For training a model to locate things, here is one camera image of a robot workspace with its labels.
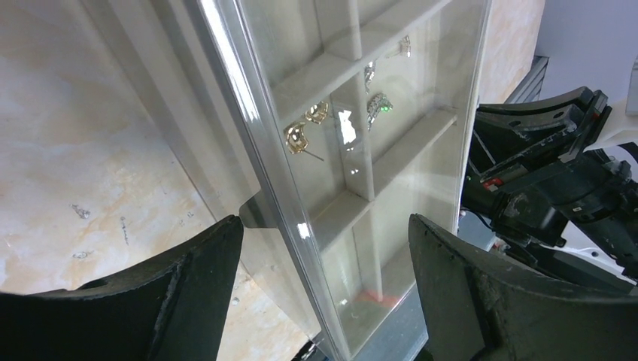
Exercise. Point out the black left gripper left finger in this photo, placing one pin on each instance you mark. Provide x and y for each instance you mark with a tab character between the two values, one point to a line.
172	306

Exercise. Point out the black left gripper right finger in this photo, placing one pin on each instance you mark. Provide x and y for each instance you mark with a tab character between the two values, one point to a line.
480	306

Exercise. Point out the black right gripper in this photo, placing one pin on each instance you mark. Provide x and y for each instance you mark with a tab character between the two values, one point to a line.
546	147

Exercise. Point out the silver hoop earring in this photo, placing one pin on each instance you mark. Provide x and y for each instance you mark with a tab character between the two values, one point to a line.
378	104

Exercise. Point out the beige compartment jewelry tray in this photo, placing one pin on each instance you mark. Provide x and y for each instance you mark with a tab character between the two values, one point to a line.
354	207

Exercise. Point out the silver crystal bar earring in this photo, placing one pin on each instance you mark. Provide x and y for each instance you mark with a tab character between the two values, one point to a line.
369	74

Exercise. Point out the clear acrylic box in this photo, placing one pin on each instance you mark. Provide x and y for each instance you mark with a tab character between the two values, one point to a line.
196	72

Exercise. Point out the small gold stud earring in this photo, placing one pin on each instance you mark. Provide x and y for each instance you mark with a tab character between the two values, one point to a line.
296	140

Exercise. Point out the small gold earring piece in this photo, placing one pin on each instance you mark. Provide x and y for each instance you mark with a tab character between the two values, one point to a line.
317	113

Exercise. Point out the small silver stud earring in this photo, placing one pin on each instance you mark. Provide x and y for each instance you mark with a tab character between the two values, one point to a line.
403	49

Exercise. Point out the aluminium frame rail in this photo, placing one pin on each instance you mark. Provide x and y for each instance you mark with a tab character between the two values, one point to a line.
528	90

